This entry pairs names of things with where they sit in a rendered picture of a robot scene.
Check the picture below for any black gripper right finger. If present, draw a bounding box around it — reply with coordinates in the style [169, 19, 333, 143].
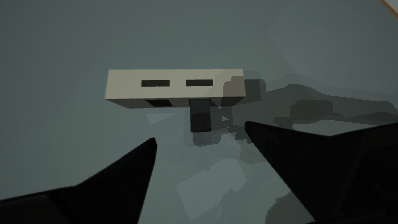
[245, 121, 398, 221]

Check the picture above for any black two-prong charger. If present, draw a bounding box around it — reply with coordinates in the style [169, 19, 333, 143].
[190, 99, 212, 133]

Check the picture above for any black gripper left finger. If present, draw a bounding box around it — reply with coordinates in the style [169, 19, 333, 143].
[0, 138, 157, 224]

